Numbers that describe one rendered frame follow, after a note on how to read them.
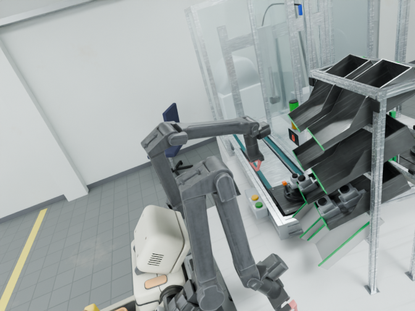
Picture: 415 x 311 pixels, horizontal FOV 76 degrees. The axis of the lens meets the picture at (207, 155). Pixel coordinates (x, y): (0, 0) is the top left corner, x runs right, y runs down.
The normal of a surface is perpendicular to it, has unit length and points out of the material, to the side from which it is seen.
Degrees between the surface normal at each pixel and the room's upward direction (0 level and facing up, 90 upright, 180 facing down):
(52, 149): 90
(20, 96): 90
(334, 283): 0
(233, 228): 90
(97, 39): 90
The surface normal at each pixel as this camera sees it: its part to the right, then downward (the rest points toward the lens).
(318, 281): -0.26, -0.85
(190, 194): 0.29, 0.39
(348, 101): -0.01, 0.48
